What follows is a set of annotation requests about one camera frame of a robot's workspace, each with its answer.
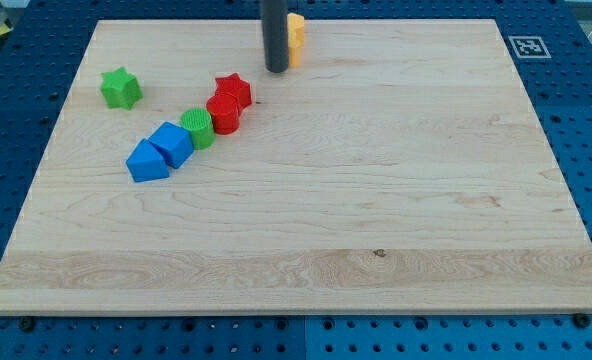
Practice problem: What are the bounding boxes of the blue triangular block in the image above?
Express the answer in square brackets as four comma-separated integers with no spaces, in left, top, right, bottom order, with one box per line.
[126,139,170,182]

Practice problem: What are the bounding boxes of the blue cube block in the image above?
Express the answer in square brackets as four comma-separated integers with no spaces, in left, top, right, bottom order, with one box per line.
[148,122,194,169]

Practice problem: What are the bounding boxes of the red star block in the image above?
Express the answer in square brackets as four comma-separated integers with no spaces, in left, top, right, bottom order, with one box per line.
[215,73,252,112]

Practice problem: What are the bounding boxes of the green star block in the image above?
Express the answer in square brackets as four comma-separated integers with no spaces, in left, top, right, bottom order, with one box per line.
[100,67,143,110]

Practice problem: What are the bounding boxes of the wooden board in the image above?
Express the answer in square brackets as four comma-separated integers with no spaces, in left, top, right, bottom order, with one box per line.
[0,19,592,317]

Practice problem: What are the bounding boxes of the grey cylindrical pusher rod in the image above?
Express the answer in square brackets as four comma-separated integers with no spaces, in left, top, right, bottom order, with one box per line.
[260,0,289,73]

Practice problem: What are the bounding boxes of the green cylinder block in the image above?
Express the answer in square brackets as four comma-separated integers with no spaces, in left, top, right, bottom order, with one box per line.
[180,108,215,150]

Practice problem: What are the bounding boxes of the yellow block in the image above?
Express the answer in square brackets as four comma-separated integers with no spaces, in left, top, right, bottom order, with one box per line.
[287,13,305,68]

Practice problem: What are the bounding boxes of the fiducial marker tag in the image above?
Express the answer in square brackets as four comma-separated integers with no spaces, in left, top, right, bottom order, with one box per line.
[508,36,551,59]

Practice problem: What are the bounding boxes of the red cylinder block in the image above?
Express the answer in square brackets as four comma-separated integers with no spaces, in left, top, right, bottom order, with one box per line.
[206,93,240,135]

